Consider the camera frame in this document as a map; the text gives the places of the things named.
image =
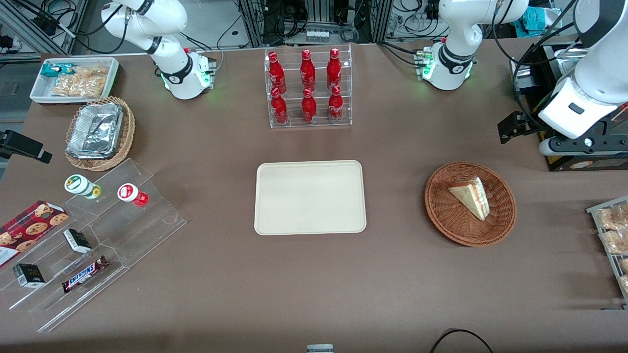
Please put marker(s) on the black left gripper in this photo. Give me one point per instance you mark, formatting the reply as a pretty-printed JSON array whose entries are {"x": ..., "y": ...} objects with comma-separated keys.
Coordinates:
[{"x": 528, "y": 123}]

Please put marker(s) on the teal plastic bag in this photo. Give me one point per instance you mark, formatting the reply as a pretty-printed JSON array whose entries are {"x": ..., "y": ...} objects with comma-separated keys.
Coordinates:
[{"x": 539, "y": 20}]

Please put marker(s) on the light oval wicker basket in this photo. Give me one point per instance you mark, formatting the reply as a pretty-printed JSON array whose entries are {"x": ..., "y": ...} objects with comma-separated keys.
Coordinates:
[{"x": 128, "y": 127}]

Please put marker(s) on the triangle sandwich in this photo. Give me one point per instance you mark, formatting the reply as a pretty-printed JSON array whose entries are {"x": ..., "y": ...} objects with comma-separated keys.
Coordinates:
[{"x": 472, "y": 197}]

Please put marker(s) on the beige plastic tray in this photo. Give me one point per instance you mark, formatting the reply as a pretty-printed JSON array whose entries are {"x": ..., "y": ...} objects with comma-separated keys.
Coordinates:
[{"x": 309, "y": 197}]

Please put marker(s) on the small black box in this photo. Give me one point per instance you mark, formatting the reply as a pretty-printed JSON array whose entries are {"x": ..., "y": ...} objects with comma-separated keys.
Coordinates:
[
  {"x": 28, "y": 275},
  {"x": 77, "y": 240}
]

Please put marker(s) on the clear acrylic stepped stand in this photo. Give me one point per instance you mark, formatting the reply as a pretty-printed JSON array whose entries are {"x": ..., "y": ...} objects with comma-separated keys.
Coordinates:
[{"x": 122, "y": 235}]

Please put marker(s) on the bagged rice crackers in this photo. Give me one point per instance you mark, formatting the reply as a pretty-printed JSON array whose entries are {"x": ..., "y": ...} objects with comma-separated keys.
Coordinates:
[{"x": 81, "y": 81}]

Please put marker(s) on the brown round wicker basket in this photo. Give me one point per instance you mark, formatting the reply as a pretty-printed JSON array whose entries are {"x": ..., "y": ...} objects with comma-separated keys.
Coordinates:
[{"x": 449, "y": 218}]

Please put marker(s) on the teal snack packet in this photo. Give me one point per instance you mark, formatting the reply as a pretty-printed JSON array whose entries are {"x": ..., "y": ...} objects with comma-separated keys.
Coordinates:
[{"x": 51, "y": 69}]

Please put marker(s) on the bagged brown snack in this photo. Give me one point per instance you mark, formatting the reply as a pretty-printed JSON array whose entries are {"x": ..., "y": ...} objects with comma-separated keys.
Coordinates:
[
  {"x": 615, "y": 241},
  {"x": 613, "y": 217}
]

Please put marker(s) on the red plaid cookie box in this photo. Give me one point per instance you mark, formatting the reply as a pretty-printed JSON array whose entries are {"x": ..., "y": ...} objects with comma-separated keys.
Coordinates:
[{"x": 29, "y": 228}]

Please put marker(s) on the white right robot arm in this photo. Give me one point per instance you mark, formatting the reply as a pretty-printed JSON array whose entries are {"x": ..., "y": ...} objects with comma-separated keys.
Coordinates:
[{"x": 174, "y": 73}]

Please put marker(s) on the silver foil container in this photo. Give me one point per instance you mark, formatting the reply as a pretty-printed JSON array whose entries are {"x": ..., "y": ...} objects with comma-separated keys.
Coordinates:
[{"x": 95, "y": 130}]

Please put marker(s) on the red cola bottle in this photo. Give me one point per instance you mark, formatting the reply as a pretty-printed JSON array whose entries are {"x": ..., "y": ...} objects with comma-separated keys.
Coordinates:
[
  {"x": 279, "y": 108},
  {"x": 277, "y": 73},
  {"x": 335, "y": 105},
  {"x": 309, "y": 107},
  {"x": 334, "y": 69},
  {"x": 307, "y": 71}
]

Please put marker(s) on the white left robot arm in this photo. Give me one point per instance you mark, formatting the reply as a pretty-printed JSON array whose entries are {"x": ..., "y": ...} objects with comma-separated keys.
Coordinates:
[{"x": 458, "y": 34}]

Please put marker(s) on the small grey device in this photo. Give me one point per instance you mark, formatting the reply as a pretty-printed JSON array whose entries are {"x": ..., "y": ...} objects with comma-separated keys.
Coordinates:
[{"x": 320, "y": 348}]

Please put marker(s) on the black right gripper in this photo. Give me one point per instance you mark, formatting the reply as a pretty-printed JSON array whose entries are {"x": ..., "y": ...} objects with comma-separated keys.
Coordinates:
[{"x": 9, "y": 143}]

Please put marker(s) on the clear acrylic bottle rack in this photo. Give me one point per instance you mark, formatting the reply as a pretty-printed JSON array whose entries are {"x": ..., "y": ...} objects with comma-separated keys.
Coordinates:
[{"x": 310, "y": 105}]

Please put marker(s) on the red lid drink bottle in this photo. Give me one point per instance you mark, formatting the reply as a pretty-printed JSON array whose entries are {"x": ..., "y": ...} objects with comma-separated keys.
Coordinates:
[{"x": 130, "y": 193}]

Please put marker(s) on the green lid drink bottle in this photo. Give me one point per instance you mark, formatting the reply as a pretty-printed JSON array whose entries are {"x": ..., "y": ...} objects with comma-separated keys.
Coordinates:
[{"x": 79, "y": 185}]

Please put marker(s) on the white rectangular snack bin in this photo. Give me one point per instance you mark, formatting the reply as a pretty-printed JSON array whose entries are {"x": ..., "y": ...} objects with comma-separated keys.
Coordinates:
[{"x": 40, "y": 90}]

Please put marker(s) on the snickers chocolate bar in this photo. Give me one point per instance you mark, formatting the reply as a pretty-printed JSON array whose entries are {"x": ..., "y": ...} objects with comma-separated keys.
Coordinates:
[{"x": 84, "y": 274}]

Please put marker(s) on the grey power strip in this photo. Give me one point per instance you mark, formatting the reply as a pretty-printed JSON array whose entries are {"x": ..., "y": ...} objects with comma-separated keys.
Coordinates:
[{"x": 317, "y": 35}]

